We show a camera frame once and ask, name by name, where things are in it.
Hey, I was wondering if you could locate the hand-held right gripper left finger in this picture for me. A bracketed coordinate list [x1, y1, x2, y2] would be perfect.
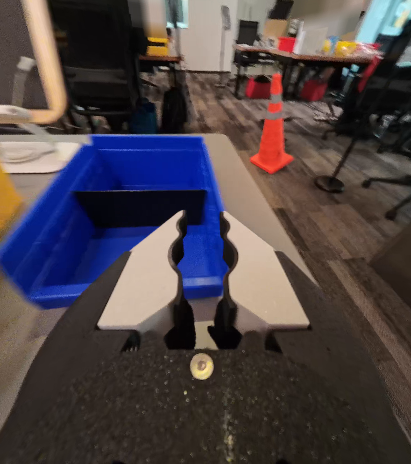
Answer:
[97, 210, 196, 350]

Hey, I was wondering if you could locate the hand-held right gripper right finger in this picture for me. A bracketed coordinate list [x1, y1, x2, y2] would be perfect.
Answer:
[207, 211, 310, 350]

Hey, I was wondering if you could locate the large blue plastic bin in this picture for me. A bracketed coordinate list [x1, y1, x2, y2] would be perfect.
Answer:
[0, 134, 229, 310]

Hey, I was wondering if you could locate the grey desk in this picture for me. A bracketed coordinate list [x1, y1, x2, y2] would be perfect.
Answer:
[0, 133, 318, 435]

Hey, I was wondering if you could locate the black bin divider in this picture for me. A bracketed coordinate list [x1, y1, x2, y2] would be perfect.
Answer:
[74, 189, 206, 228]

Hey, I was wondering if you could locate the black floor stand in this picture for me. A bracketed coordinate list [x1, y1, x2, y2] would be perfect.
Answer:
[314, 120, 369, 193]

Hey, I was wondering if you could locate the brown cardboard box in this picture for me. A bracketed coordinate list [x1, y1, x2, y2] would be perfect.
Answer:
[370, 210, 411, 321]

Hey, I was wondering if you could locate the orange traffic cone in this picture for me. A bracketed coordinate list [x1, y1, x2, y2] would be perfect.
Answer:
[250, 72, 295, 174]

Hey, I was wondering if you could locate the blue bag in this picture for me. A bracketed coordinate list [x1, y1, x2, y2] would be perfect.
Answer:
[133, 100, 160, 135]

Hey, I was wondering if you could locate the black office chair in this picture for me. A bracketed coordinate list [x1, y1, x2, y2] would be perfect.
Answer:
[362, 165, 411, 221]
[48, 0, 148, 133]

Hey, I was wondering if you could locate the white metal stand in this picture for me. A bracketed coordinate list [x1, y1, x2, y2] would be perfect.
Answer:
[0, 56, 80, 174]

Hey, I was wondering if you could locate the black backpack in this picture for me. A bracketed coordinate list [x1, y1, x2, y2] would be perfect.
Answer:
[160, 87, 189, 133]

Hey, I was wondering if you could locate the red storage box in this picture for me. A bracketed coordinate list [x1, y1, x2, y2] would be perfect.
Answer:
[245, 76, 272, 99]
[300, 80, 328, 101]

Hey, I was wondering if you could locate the long wooden table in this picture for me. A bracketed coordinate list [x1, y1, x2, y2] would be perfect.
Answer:
[233, 43, 383, 100]

